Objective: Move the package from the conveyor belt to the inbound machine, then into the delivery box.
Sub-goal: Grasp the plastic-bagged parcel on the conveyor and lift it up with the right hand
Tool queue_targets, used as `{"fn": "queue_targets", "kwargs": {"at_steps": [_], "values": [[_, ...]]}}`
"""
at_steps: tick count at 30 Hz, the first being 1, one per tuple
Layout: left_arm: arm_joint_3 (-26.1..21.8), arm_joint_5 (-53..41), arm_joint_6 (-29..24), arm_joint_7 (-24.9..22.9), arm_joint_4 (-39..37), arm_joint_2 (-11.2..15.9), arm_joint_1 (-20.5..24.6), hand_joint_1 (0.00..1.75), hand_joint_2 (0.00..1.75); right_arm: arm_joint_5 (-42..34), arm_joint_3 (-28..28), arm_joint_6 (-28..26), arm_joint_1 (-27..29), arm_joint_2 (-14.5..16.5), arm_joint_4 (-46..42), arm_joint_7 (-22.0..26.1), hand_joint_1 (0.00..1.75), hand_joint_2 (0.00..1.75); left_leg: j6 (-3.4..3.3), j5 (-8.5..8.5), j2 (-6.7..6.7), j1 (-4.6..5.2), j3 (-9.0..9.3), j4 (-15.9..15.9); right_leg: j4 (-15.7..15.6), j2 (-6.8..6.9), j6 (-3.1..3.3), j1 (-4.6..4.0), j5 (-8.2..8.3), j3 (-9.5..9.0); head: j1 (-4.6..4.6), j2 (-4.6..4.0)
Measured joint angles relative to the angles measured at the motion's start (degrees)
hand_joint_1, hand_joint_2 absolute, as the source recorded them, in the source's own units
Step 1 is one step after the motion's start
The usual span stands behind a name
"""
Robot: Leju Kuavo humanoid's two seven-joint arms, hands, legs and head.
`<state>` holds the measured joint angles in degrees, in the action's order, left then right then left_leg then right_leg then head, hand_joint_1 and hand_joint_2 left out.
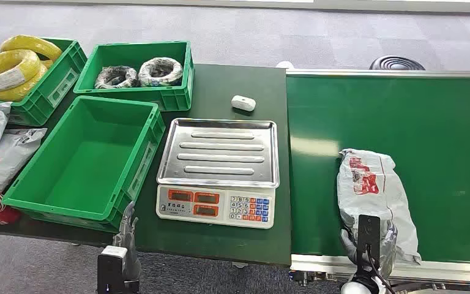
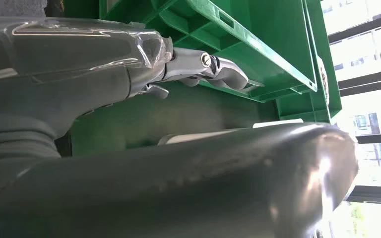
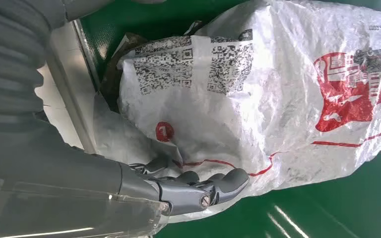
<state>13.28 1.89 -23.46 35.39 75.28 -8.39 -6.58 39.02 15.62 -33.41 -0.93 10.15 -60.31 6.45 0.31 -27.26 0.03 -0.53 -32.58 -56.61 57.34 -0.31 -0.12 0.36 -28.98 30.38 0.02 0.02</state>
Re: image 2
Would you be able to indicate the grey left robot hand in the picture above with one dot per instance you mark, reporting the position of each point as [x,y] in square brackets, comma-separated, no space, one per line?
[78,59]

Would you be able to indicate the window with dark frames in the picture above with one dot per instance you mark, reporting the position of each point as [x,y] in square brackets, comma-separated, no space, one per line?
[368,52]

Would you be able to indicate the large green plastic crate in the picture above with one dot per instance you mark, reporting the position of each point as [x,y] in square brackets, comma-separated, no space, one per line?
[259,39]

